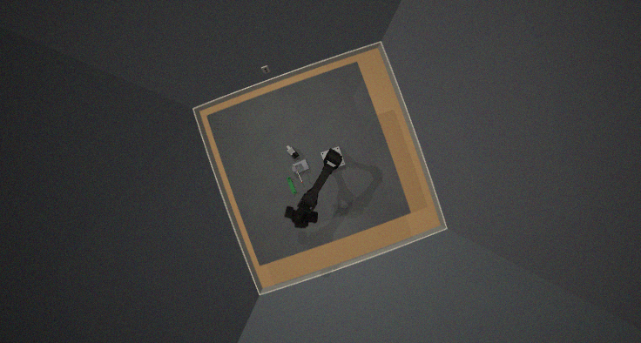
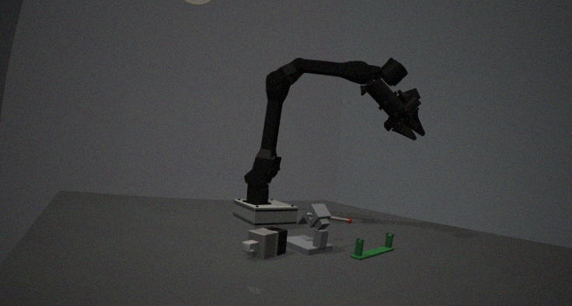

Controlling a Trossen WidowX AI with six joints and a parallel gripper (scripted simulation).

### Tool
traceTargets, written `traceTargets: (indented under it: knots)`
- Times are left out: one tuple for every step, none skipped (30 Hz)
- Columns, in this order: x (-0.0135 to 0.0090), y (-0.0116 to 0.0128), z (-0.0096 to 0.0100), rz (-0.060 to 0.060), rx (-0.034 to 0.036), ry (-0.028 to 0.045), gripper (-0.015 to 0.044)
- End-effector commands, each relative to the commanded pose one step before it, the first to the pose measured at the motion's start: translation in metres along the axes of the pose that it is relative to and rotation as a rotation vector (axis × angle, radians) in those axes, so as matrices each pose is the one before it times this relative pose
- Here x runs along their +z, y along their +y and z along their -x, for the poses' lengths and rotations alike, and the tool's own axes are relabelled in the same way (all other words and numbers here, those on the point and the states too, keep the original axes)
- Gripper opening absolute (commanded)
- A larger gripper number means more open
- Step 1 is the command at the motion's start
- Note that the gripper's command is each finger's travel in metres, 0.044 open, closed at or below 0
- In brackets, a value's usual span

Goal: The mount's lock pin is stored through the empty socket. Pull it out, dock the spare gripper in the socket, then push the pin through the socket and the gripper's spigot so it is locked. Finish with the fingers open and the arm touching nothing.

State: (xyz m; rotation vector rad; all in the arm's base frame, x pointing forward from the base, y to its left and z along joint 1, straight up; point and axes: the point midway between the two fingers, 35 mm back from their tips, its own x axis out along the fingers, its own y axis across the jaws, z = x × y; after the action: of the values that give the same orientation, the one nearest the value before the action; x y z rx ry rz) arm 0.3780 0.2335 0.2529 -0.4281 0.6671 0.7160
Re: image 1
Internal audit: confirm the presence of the green cradle stand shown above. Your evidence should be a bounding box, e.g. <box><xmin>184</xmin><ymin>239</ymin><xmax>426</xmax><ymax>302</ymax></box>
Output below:
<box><xmin>287</xmin><ymin>177</ymin><xmax>297</xmax><ymax>194</ymax></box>

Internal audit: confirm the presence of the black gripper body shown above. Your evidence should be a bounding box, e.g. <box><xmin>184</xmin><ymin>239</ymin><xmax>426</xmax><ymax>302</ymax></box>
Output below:
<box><xmin>284</xmin><ymin>206</ymin><xmax>318</xmax><ymax>223</ymax></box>

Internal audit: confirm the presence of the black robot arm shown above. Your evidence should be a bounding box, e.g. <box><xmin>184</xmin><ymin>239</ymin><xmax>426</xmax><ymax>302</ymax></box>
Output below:
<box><xmin>291</xmin><ymin>148</ymin><xmax>342</xmax><ymax>228</ymax></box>

